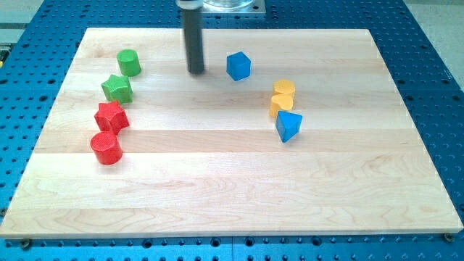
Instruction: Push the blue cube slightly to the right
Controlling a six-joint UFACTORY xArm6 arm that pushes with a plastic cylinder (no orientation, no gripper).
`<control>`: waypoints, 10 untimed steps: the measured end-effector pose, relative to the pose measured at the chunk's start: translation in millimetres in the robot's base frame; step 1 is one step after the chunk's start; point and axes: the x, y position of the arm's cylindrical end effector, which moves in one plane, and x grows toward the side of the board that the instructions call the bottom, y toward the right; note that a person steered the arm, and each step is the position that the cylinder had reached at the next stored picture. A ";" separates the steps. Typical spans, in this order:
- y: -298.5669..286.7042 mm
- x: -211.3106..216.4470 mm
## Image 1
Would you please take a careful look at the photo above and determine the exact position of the silver rod mount collar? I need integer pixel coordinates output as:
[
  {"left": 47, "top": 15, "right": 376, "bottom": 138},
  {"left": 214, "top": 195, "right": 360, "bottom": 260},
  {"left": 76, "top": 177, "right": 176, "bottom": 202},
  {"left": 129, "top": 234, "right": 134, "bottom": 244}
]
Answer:
[{"left": 175, "top": 0, "right": 203, "bottom": 9}]

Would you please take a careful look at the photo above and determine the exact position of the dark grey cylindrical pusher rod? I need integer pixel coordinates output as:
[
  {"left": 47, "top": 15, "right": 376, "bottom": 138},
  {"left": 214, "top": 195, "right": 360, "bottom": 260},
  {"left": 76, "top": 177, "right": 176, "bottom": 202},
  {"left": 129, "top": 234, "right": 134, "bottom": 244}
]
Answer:
[{"left": 182, "top": 7, "right": 204, "bottom": 75}]

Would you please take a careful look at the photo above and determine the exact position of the blue wooden cube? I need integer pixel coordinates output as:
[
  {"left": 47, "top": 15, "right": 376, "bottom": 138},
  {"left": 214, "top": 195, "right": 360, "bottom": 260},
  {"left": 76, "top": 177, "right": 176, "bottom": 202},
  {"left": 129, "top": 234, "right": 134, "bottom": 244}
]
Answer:
[{"left": 226, "top": 51, "right": 251, "bottom": 81}]

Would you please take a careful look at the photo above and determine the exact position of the green wooden cylinder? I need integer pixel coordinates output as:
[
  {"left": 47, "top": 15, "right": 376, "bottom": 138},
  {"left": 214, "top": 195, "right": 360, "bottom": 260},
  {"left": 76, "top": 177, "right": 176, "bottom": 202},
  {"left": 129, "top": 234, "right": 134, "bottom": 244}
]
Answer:
[{"left": 117, "top": 49, "right": 141, "bottom": 77}]

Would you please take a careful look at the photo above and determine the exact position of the green wooden star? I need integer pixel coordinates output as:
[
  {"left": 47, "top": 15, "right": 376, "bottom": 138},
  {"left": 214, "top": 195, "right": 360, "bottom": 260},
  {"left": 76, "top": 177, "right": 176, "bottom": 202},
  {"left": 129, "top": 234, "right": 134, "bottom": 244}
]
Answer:
[{"left": 101, "top": 75, "right": 133, "bottom": 104}]

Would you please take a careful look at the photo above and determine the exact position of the yellow wooden hexagon block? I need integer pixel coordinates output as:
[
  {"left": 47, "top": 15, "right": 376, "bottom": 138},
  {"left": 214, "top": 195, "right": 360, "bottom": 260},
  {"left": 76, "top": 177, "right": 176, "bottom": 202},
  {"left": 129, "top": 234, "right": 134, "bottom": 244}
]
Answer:
[{"left": 273, "top": 79, "right": 296, "bottom": 98}]

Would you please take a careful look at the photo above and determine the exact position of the yellow wooden heart block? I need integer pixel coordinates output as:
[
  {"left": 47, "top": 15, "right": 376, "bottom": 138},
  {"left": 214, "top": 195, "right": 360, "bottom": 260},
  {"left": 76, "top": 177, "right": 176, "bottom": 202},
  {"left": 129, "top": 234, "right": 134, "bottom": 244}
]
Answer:
[{"left": 269, "top": 94, "right": 294, "bottom": 117}]

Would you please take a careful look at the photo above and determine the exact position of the red wooden star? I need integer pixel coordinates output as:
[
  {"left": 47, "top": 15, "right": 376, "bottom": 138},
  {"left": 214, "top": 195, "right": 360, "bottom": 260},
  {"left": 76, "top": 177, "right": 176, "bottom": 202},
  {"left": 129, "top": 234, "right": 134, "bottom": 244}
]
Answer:
[{"left": 94, "top": 100, "right": 130, "bottom": 135}]

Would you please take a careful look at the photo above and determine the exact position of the blue wooden triangular prism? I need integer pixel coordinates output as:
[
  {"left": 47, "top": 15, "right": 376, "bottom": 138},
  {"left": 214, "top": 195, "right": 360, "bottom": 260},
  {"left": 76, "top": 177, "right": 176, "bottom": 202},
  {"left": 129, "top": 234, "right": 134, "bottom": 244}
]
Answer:
[{"left": 275, "top": 111, "right": 303, "bottom": 143}]

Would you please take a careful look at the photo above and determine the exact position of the light wooden board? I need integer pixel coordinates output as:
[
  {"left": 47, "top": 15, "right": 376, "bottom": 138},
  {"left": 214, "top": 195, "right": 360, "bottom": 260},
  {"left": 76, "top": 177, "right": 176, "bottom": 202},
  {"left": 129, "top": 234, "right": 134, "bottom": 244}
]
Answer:
[{"left": 1, "top": 28, "right": 463, "bottom": 239}]

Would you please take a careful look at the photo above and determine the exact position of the red wooden cylinder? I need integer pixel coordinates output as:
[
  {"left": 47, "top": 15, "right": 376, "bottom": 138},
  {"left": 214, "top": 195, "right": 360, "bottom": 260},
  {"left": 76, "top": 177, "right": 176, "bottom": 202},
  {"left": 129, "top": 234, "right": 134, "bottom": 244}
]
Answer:
[{"left": 90, "top": 131, "right": 123, "bottom": 165}]

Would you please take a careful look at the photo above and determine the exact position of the left brass board stopper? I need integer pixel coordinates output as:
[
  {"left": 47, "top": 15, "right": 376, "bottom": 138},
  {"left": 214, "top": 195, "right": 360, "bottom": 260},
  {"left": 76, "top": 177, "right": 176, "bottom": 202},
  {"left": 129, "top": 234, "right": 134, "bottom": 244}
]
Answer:
[{"left": 19, "top": 239, "right": 32, "bottom": 250}]

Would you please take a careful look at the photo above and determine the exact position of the brass board stopper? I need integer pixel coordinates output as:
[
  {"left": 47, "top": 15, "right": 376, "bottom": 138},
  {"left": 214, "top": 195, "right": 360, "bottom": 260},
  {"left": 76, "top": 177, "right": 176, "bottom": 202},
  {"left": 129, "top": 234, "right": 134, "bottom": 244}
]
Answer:
[
  {"left": 443, "top": 233, "right": 455, "bottom": 243},
  {"left": 19, "top": 239, "right": 32, "bottom": 250}
]

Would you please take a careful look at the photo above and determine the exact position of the right brass board stopper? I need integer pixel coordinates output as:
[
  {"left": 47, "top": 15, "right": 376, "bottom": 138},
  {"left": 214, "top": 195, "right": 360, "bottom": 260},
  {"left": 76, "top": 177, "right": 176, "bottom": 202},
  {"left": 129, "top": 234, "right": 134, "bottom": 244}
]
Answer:
[{"left": 443, "top": 233, "right": 455, "bottom": 243}]

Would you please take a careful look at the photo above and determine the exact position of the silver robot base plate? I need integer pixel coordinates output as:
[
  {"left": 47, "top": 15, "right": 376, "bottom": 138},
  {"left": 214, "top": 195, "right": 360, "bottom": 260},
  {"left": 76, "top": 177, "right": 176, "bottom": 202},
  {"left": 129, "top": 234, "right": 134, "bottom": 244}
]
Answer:
[{"left": 202, "top": 0, "right": 266, "bottom": 17}]

